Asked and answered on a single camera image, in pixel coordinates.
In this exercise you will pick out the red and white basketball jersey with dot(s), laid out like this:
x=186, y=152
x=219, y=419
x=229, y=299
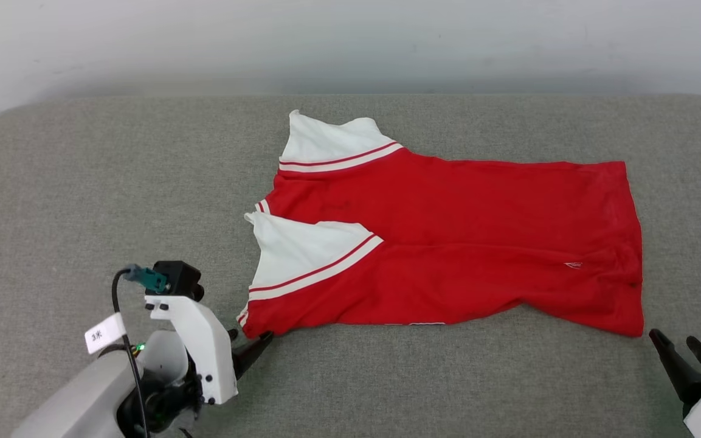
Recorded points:
x=447, y=243

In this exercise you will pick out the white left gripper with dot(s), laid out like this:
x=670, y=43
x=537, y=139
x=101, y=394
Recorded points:
x=207, y=353

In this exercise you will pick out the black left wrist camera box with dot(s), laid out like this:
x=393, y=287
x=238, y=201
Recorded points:
x=179, y=280

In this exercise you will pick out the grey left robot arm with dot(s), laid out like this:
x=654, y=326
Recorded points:
x=82, y=395

